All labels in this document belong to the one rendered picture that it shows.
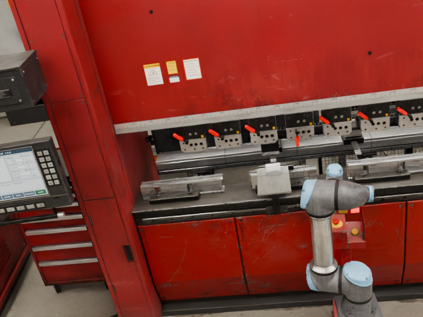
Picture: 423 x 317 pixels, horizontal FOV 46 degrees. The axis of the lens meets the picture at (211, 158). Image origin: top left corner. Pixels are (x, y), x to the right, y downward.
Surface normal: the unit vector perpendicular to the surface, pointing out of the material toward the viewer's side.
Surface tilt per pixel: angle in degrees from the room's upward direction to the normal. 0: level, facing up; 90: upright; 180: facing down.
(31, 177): 90
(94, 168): 90
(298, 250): 89
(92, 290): 0
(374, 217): 90
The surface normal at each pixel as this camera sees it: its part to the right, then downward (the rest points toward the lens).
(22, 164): 0.02, 0.48
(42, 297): -0.16, -0.87
